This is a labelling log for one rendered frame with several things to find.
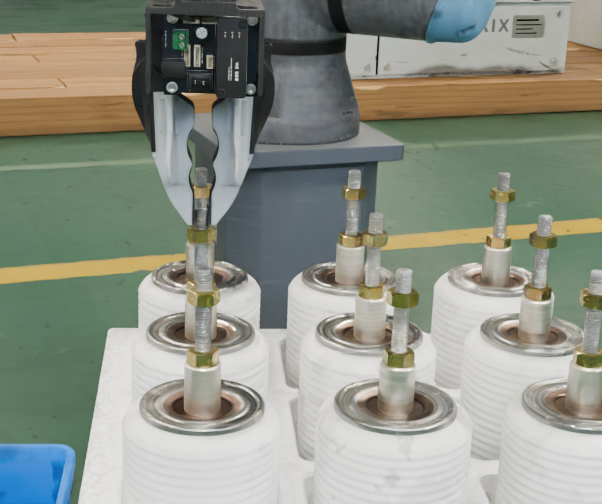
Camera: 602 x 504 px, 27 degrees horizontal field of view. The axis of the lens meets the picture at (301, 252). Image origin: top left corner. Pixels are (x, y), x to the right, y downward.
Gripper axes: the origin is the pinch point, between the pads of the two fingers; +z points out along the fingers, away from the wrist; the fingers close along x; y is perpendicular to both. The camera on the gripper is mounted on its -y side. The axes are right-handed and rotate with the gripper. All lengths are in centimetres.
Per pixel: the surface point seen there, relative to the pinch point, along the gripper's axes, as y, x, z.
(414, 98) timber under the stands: -195, 50, 29
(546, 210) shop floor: -120, 60, 34
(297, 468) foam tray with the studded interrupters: 6.7, 6.6, 16.5
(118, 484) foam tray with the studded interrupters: 8.8, -5.2, 16.6
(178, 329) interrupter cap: -0.4, -1.5, 9.4
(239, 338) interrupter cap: 1.7, 2.7, 9.2
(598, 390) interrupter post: 13.2, 24.2, 7.8
